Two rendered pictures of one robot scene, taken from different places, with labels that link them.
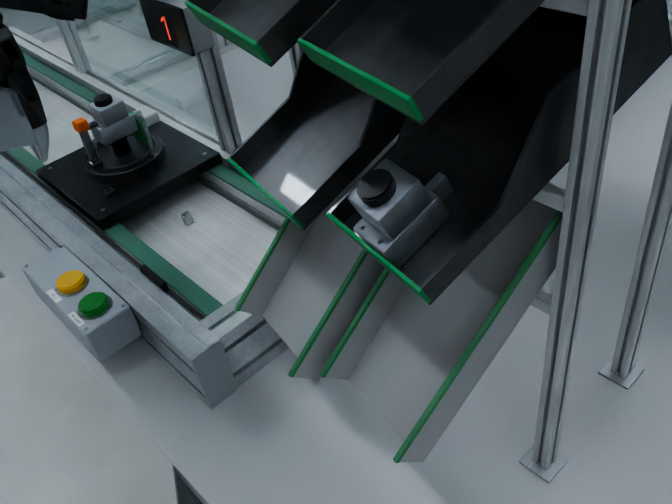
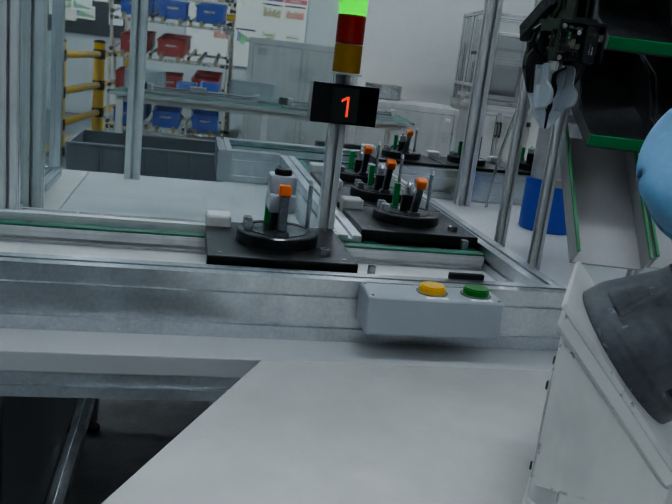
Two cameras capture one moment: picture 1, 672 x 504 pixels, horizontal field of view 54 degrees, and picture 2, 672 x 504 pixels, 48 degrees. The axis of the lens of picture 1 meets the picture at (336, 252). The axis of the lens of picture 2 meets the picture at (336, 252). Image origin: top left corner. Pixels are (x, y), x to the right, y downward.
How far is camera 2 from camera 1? 151 cm
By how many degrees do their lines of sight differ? 61
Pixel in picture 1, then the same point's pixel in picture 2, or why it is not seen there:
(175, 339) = (546, 291)
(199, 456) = not seen: hidden behind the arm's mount
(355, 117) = (613, 116)
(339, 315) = (643, 223)
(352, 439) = not seen: hidden behind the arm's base
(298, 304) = (594, 242)
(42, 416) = (504, 392)
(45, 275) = (401, 294)
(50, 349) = (417, 371)
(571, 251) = not seen: outside the picture
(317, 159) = (622, 132)
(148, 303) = (494, 286)
